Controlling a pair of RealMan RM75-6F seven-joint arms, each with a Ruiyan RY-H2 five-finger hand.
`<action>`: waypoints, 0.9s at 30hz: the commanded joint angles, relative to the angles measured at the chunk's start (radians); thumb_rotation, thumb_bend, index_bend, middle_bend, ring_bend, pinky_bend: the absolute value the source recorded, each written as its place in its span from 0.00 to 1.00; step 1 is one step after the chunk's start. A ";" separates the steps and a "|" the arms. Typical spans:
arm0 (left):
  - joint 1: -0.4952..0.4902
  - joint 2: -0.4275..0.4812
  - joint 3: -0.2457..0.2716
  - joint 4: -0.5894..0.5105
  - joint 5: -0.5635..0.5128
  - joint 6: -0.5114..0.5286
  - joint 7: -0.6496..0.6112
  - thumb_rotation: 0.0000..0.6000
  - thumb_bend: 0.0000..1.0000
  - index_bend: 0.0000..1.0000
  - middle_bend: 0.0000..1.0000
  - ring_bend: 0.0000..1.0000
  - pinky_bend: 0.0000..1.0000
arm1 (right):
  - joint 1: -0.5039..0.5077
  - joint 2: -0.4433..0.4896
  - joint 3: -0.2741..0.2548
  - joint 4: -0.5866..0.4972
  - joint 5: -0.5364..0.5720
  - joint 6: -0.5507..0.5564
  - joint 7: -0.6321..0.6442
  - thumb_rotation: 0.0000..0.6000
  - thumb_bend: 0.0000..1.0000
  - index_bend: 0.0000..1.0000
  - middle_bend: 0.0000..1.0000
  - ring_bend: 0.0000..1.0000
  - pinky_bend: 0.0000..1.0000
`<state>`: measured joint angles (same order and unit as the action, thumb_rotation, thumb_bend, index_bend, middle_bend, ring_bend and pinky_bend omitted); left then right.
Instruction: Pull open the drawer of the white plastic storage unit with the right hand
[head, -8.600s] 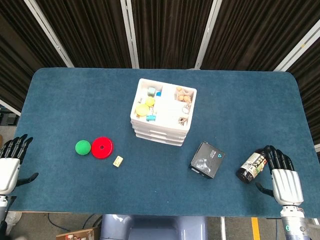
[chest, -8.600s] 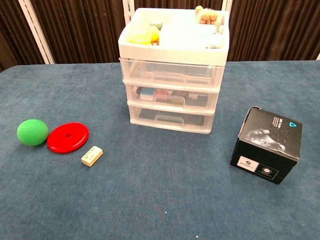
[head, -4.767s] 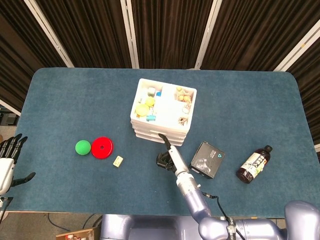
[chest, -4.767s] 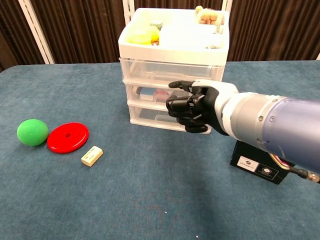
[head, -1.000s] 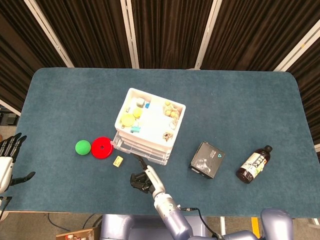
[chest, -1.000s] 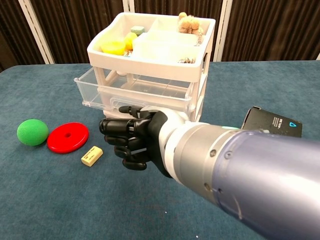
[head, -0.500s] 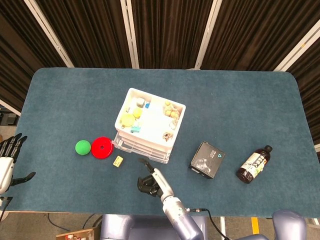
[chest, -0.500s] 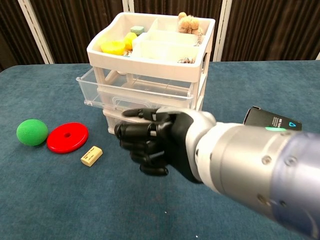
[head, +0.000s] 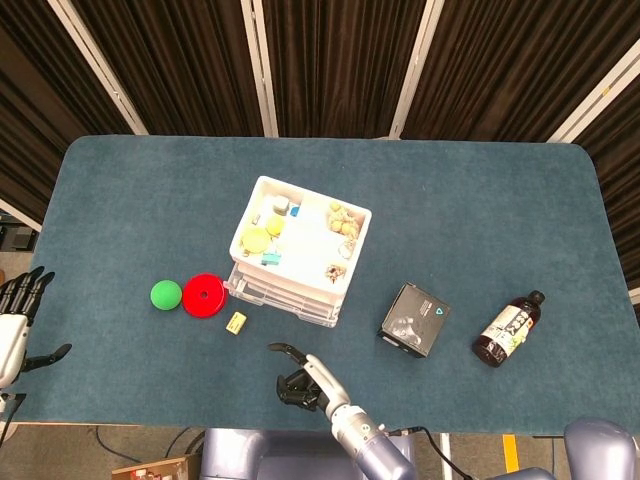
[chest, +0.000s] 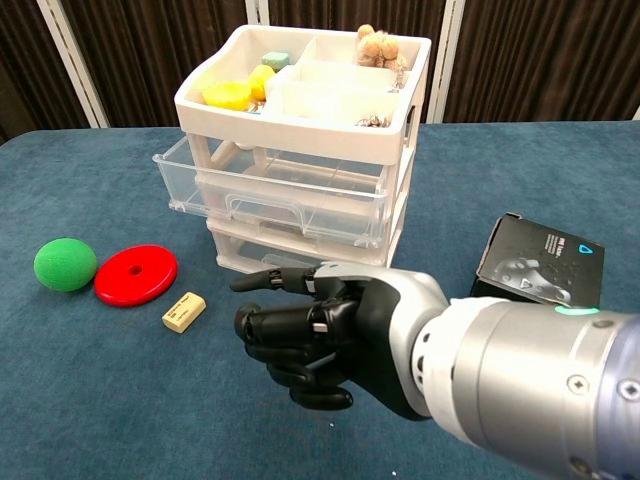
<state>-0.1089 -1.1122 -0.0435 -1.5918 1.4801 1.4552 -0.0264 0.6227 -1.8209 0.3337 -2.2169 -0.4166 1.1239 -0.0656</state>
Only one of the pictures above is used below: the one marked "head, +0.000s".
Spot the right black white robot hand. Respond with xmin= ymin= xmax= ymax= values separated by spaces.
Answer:
xmin=268 ymin=342 xmax=352 ymax=420

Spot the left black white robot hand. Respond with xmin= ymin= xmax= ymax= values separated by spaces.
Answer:
xmin=0 ymin=266 xmax=74 ymax=389

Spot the clear plastic drawer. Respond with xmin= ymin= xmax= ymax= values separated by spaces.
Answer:
xmin=223 ymin=260 xmax=349 ymax=321

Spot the white plastic drawer organizer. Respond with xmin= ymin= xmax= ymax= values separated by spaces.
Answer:
xmin=228 ymin=174 xmax=374 ymax=330

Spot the black printed carton box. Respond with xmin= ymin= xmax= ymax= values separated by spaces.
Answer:
xmin=376 ymin=282 xmax=451 ymax=359

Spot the blue-grey robot torso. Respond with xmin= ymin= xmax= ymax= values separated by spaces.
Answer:
xmin=199 ymin=428 xmax=416 ymax=480

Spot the red plastic disc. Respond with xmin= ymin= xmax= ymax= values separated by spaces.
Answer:
xmin=182 ymin=272 xmax=229 ymax=319

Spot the yellow round lid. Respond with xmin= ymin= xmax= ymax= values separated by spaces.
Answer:
xmin=241 ymin=227 xmax=272 ymax=255

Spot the green foam ball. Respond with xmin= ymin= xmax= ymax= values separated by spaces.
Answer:
xmin=149 ymin=279 xmax=182 ymax=312

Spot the beige plush toy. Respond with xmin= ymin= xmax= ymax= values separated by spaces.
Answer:
xmin=327 ymin=199 xmax=359 ymax=234

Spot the dark labelled sauce bottle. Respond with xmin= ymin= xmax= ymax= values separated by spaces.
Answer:
xmin=473 ymin=289 xmax=546 ymax=370

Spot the brown cardboard box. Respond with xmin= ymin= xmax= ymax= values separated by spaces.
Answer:
xmin=111 ymin=453 xmax=199 ymax=480

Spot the blue felt table cover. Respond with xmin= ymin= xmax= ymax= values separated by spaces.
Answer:
xmin=12 ymin=134 xmax=640 ymax=436

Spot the dark pleated curtain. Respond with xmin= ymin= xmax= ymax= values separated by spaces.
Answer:
xmin=0 ymin=0 xmax=640 ymax=291

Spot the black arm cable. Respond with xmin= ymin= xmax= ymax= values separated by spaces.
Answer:
xmin=384 ymin=425 xmax=474 ymax=480

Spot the white partition post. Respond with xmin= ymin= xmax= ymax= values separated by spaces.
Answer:
xmin=240 ymin=0 xmax=280 ymax=138
xmin=389 ymin=0 xmax=446 ymax=140
xmin=0 ymin=197 xmax=44 ymax=232
xmin=547 ymin=37 xmax=640 ymax=144
xmin=47 ymin=0 xmax=149 ymax=135

